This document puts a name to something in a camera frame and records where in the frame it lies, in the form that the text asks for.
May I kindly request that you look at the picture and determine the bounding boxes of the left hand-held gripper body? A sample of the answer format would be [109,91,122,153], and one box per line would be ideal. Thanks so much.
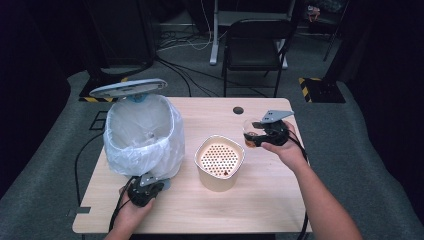
[126,172,161,208]

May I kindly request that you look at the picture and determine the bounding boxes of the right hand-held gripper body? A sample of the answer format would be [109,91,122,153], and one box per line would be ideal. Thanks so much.
[260,109,295,148]

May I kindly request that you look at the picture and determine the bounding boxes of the white plastic bin bag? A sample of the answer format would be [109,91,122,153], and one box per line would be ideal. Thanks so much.
[103,94,186,179]

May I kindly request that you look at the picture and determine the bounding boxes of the beige strainer container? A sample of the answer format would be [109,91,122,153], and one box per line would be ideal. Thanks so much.
[194,134,246,193]

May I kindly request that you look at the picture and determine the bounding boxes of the grey pedal trash bin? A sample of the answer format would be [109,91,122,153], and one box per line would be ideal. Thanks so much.
[89,78,186,192]

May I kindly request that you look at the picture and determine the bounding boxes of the person's left hand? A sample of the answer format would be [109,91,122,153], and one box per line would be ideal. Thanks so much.
[118,186,156,232]

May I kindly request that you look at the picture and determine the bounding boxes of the person's right hand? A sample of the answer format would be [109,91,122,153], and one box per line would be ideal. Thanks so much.
[260,120,309,173]

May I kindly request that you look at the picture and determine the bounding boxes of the hazard striped stand base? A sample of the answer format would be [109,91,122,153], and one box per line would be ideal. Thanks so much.
[298,77,347,104]
[78,76,129,103]

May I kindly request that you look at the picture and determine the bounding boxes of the black folding chair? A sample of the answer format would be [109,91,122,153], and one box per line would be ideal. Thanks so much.
[221,18,298,98]

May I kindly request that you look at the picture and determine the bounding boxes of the dark cabinet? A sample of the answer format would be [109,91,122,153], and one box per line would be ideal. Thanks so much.
[83,0,158,68]

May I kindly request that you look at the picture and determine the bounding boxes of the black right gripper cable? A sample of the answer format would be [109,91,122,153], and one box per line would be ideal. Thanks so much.
[286,128,311,240]

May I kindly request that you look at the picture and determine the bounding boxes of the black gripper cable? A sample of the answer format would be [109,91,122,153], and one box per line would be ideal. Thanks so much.
[286,128,311,240]
[108,176,136,233]

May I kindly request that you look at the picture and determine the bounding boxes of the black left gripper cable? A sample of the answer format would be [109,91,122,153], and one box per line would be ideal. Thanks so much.
[108,176,136,233]

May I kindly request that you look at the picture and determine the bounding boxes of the grey metal table bracket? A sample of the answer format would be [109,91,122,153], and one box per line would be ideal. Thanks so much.
[66,206,92,216]

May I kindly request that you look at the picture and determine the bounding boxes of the black floor cable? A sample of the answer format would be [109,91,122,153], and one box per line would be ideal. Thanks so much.
[73,132,105,206]

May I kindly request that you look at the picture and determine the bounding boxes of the black cables on floor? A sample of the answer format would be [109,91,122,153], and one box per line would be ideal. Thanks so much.
[154,56,268,98]

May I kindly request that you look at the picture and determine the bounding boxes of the white desk frame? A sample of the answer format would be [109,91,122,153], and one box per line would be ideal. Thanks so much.
[209,0,296,69]

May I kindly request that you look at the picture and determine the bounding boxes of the white cable on floor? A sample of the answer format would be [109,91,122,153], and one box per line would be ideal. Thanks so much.
[156,0,214,53]

